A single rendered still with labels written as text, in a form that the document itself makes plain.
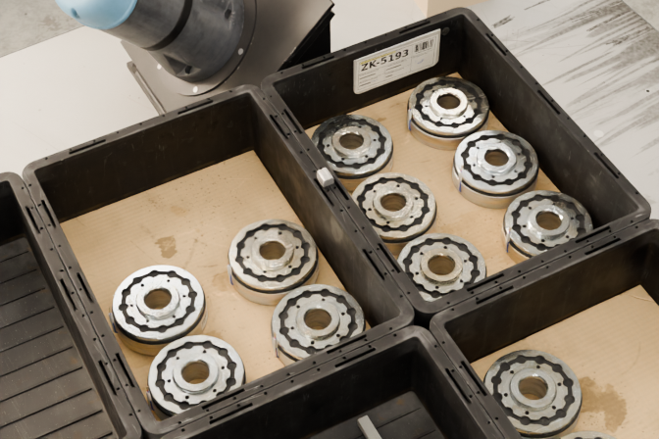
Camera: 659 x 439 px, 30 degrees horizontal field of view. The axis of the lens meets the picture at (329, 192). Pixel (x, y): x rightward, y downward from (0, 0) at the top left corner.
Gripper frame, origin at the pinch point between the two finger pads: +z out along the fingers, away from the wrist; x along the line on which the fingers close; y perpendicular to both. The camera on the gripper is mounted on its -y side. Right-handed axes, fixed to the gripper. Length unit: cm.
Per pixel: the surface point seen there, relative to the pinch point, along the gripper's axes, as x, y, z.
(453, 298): -34, 72, -18
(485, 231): -23, 59, -8
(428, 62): -18.5, 33.2, -11.6
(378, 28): -13.9, 7.3, 5.3
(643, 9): 81, -46, 75
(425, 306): -38, 72, -18
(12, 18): -61, -103, 76
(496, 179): -19, 54, -11
